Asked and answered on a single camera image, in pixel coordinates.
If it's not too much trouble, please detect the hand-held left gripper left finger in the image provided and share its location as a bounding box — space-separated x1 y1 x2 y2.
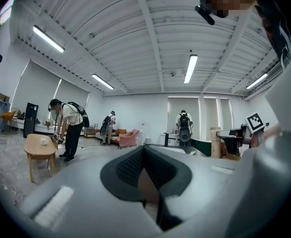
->
18 145 166 238

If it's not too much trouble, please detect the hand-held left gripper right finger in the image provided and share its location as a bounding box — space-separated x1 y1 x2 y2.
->
142 145 250 238

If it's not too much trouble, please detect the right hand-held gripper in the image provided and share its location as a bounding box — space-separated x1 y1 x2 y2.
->
216 111 267 156

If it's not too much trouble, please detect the person's right forearm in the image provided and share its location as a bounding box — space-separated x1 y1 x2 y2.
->
262 125 284 140

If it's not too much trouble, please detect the black backpack rig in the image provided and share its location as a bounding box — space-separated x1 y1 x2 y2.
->
178 113 192 143
102 115 112 129
67 101 90 128

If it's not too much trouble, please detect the black faucet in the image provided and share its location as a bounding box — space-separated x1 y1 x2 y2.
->
163 132 180 147

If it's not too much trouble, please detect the long ceiling light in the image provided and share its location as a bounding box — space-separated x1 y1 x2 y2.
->
32 25 66 54
91 73 115 90
246 72 269 90
183 54 199 84

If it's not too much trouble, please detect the wooden oval table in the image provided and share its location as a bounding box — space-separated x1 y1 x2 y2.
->
23 133 59 183

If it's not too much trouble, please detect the white water dispenser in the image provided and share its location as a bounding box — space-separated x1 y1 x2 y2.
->
140 121 153 146

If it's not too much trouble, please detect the pink armchair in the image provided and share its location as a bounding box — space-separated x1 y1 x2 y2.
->
117 129 141 150

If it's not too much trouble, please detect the orange sofa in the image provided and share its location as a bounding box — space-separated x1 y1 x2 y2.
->
95 127 128 145

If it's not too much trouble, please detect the white low cabinet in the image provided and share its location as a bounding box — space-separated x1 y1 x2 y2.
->
6 118 69 135

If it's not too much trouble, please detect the black tall appliance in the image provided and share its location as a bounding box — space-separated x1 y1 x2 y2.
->
23 102 39 138

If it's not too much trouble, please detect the person's black printed t-shirt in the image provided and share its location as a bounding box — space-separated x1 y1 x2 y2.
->
272 0 291 71

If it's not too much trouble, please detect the skylight window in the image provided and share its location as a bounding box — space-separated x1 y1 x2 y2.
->
0 0 17 25

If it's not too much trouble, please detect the black head-worn camera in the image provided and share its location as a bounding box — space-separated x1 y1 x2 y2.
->
194 5 216 26

